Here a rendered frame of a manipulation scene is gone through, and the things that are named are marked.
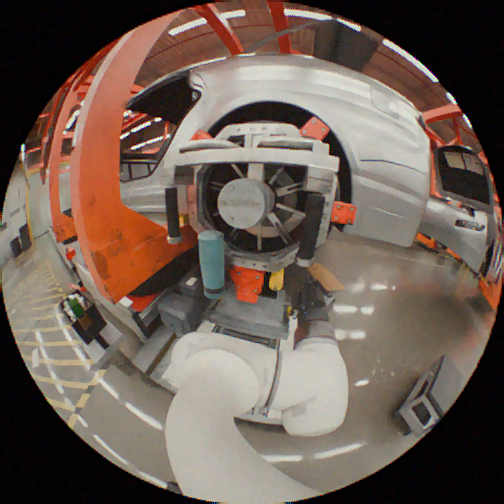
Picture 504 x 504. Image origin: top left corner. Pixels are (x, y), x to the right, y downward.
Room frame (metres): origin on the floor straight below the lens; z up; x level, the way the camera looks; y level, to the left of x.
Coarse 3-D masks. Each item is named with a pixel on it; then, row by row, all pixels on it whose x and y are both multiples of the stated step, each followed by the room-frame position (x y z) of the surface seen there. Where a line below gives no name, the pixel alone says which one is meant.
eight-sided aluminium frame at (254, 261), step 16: (224, 128) 0.54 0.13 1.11; (240, 128) 0.53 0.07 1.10; (256, 128) 0.52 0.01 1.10; (272, 128) 0.50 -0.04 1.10; (288, 128) 0.49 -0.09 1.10; (192, 192) 0.58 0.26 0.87; (192, 208) 0.56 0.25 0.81; (192, 224) 0.56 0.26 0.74; (208, 224) 0.60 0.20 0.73; (320, 240) 0.46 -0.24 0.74; (224, 256) 0.53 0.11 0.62; (240, 256) 0.54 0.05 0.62; (256, 256) 0.55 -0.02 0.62; (288, 256) 0.48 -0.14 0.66
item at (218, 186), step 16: (240, 144) 0.62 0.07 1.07; (208, 176) 0.64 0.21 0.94; (224, 176) 0.79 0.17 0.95; (240, 176) 0.63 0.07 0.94; (272, 176) 0.61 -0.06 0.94; (208, 192) 0.67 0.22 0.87; (288, 192) 0.59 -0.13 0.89; (208, 208) 0.65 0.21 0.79; (272, 208) 0.60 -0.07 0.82; (288, 208) 0.59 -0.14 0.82; (224, 224) 0.72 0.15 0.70; (224, 240) 0.63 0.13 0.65; (240, 240) 0.69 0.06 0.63; (256, 240) 0.75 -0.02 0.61; (272, 240) 0.75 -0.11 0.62; (288, 240) 0.59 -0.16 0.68
